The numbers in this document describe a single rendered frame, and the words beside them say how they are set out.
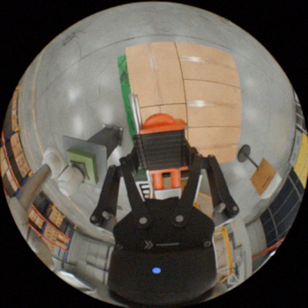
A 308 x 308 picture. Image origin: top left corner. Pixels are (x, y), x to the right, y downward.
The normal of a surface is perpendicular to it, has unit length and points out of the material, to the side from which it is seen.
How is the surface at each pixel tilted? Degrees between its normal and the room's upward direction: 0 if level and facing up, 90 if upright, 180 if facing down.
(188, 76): 0
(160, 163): 0
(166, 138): 0
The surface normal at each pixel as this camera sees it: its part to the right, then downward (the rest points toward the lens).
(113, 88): -0.03, 0.50
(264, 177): -0.95, -0.27
